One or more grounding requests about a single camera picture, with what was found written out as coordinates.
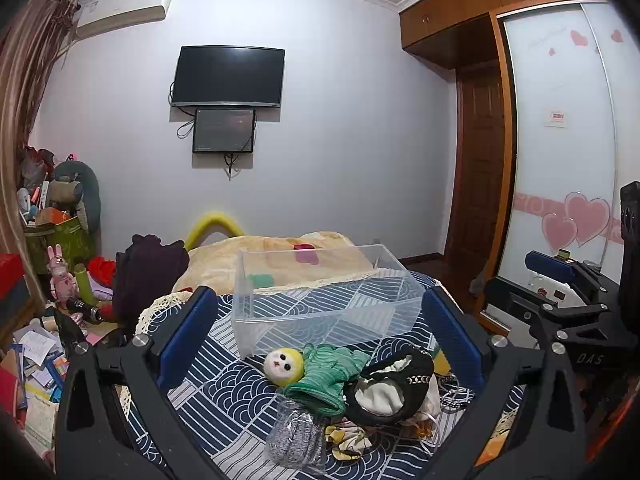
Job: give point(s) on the green object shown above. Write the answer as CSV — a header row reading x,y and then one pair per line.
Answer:
x,y
261,281

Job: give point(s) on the yellow foam tube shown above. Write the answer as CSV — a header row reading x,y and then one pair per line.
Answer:
x,y
215,222

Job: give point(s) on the pink object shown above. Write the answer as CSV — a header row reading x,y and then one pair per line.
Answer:
x,y
306,254

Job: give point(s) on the dark purple clothing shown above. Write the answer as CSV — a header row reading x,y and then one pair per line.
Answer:
x,y
147,280

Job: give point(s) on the yellow-hooded doll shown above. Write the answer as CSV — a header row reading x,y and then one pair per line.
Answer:
x,y
325,372

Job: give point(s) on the wall-mounted black television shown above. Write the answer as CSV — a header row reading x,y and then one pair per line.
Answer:
x,y
227,76

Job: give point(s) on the green storage bin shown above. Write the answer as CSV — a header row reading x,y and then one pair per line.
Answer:
x,y
62,245

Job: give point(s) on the brown curtain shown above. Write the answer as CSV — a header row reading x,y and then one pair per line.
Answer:
x,y
25,90

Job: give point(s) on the grey knit item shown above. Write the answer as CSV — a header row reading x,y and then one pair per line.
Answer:
x,y
295,435

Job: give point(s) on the clear plastic storage box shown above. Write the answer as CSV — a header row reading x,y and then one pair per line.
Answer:
x,y
325,305

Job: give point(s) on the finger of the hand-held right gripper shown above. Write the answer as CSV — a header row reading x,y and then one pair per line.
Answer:
x,y
547,265
515,305

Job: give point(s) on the small black wall monitor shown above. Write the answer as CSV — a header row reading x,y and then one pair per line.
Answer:
x,y
223,131

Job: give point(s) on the heart-print sliding wardrobe door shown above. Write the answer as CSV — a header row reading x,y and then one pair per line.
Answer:
x,y
560,170

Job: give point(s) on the grey plush toy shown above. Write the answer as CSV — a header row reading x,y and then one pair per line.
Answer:
x,y
75,185

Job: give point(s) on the beige fleece blanket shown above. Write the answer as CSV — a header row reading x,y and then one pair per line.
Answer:
x,y
220,265

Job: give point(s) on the brown wooden door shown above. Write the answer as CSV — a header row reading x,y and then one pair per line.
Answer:
x,y
480,170

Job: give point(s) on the pink rabbit toy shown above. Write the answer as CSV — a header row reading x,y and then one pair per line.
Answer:
x,y
62,280

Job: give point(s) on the green cylinder bottle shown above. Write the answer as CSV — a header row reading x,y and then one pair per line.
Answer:
x,y
85,285

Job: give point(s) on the navy wave-patterned bedsheet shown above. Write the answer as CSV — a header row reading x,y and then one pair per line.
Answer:
x,y
240,400

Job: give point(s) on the white lace cloth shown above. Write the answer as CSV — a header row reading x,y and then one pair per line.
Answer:
x,y
155,310

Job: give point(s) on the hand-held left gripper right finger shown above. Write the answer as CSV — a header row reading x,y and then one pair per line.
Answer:
x,y
452,340

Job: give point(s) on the red cloth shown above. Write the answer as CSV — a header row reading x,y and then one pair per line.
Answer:
x,y
102,270

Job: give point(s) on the black flashlight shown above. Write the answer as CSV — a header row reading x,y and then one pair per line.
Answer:
x,y
86,310

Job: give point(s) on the white air conditioner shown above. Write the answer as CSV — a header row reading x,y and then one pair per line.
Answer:
x,y
122,7

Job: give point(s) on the black and white cap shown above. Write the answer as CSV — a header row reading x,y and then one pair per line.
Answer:
x,y
385,392

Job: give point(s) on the wooden overhead cabinet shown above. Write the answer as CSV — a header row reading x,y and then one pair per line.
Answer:
x,y
450,15

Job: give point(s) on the pile of papers and books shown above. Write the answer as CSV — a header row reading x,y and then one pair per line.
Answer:
x,y
35,385

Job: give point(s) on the yellow patterned cloth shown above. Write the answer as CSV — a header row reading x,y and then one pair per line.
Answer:
x,y
347,440

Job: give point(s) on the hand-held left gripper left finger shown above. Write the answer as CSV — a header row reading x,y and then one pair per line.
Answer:
x,y
186,332

